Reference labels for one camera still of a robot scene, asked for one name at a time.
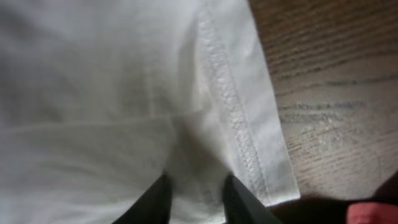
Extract white t-shirt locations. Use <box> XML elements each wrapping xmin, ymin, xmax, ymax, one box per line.
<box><xmin>1</xmin><ymin>0</ymin><xmax>300</xmax><ymax>223</ymax></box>

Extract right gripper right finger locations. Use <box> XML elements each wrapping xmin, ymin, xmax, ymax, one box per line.
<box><xmin>222</xmin><ymin>175</ymin><xmax>282</xmax><ymax>224</ymax></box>

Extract red t-shirt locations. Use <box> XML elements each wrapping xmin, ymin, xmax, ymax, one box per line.
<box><xmin>346</xmin><ymin>202</ymin><xmax>398</xmax><ymax>224</ymax></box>

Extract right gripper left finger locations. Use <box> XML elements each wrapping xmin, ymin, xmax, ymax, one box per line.
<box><xmin>113</xmin><ymin>174</ymin><xmax>172</xmax><ymax>224</ymax></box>

